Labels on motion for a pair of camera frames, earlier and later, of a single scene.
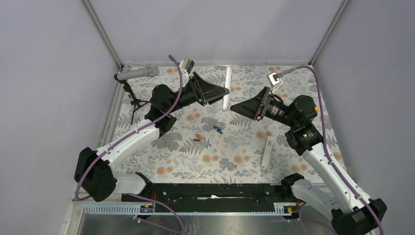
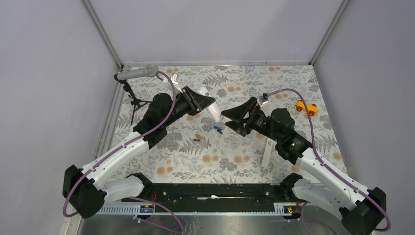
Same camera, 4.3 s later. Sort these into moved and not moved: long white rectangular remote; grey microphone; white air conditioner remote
Moved: white air conditioner remote
Not moved: grey microphone; long white rectangular remote
